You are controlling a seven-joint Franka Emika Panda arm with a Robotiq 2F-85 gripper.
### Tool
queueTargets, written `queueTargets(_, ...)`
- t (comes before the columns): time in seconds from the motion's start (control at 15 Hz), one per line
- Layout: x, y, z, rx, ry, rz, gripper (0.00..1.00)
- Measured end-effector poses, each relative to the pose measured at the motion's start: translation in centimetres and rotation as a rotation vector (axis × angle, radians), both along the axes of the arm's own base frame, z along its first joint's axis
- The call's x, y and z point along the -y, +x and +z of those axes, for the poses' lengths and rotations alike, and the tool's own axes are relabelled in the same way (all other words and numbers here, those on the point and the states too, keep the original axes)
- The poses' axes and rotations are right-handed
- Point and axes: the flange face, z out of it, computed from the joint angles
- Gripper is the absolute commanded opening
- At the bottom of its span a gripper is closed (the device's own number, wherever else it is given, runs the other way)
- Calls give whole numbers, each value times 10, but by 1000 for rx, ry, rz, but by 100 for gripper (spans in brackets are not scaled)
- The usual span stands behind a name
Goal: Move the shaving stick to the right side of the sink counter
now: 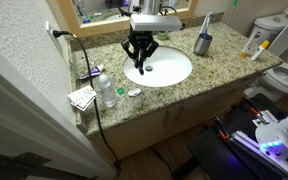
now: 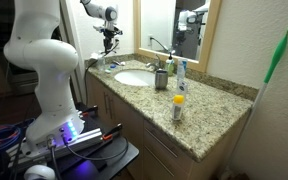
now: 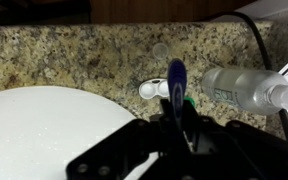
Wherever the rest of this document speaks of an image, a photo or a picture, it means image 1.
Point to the yellow capped white tube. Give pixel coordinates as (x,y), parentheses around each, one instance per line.
(260,49)

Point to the blue shaving razor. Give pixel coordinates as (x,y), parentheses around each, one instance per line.
(141,71)

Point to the black robot cart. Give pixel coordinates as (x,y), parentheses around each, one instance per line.
(223,159)

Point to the white paper packets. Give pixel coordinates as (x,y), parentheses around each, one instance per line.
(82,98)

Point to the white wall outlet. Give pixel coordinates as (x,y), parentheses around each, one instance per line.
(49,31)

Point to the wood framed mirror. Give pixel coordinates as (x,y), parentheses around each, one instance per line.
(70,17)

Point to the orange handled clamp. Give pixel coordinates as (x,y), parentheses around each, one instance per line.
(223,134)

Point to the white blue toothpaste tube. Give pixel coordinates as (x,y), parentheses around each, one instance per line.
(205,22)

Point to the green soap pump bottle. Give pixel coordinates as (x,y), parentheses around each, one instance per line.
(163,36)

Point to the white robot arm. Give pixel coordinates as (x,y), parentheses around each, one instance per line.
(271,135)

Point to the white toilet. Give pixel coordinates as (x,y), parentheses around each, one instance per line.
(274,82)

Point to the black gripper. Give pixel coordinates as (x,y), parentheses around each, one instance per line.
(139,40)

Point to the white door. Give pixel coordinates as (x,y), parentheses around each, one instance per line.
(30,123)

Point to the wooden vanity cabinet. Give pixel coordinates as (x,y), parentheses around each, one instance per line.
(137,123)

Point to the white oval sink basin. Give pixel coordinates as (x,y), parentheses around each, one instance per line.
(167,66)

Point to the purple toothpaste tube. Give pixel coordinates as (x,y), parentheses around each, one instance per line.
(97,70)

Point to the stainless steel cup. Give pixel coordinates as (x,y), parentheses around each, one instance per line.
(202,43)

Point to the green bottle cap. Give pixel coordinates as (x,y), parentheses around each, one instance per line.
(120,91)

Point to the clear plastic water bottle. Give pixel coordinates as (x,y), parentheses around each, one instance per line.
(107,91)

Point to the small white soap piece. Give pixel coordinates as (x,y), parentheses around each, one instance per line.
(135,92)

